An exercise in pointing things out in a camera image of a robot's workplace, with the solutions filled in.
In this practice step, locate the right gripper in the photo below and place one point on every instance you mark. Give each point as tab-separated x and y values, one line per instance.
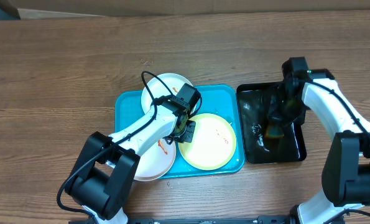
278	118

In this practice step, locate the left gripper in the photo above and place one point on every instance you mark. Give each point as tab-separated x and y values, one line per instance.
188	134

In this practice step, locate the yellow green sponge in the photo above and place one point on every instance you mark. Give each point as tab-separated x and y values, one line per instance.
273	131

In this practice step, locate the yellow-green plate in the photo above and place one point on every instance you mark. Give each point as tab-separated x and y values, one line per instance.
213	143

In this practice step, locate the white plate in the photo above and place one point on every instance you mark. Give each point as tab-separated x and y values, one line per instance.
156	162
174	83

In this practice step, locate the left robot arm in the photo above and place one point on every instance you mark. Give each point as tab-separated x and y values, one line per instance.
102	176

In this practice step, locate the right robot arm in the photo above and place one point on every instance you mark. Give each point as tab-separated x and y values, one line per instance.
345	178

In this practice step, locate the black water tray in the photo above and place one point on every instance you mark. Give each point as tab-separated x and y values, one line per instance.
257	148

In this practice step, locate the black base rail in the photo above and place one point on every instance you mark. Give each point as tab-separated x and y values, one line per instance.
263	219

